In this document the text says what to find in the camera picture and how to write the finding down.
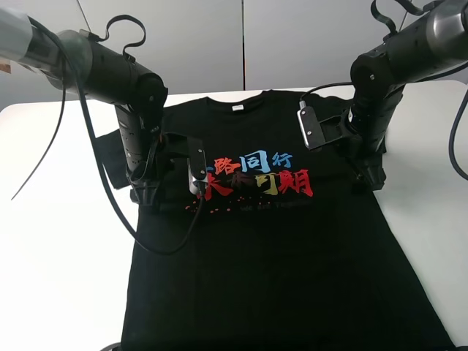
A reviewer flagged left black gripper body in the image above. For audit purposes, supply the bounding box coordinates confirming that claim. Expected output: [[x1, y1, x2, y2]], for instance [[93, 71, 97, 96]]
[[115, 104, 164, 183]]

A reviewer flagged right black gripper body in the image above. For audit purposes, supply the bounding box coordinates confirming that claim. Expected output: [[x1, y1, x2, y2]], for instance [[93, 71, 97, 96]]
[[320, 87, 404, 159]]

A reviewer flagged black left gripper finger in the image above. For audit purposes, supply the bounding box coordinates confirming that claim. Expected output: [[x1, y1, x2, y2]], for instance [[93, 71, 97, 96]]
[[127, 175, 161, 214]]

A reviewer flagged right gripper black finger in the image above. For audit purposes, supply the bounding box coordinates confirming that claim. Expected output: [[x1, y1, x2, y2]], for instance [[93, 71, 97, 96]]
[[365, 152, 386, 191], [349, 158, 366, 194]]

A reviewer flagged black printed t-shirt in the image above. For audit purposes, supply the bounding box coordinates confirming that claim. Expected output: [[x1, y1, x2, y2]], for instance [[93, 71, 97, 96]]
[[95, 89, 458, 351]]

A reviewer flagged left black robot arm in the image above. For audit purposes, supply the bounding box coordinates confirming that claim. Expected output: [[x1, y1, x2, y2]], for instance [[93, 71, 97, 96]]
[[1, 7, 167, 206]]

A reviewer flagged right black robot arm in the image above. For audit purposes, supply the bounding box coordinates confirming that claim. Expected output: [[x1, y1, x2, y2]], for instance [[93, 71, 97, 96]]
[[338, 0, 467, 190]]

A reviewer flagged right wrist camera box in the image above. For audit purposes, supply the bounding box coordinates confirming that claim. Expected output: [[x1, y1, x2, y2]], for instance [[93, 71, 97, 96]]
[[297, 100, 325, 151]]

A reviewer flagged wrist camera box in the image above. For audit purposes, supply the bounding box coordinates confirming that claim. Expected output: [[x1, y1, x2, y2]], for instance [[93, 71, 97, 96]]
[[187, 137, 208, 197], [297, 100, 325, 151]]

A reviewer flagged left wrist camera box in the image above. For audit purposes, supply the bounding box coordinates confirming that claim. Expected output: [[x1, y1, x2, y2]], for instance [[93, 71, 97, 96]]
[[187, 137, 208, 197]]

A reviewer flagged left black camera cable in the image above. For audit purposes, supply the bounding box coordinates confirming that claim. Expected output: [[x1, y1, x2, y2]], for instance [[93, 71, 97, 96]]
[[10, 18, 205, 256]]

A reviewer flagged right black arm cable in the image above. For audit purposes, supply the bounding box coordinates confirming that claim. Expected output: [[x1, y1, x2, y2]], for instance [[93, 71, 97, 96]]
[[448, 98, 468, 182]]

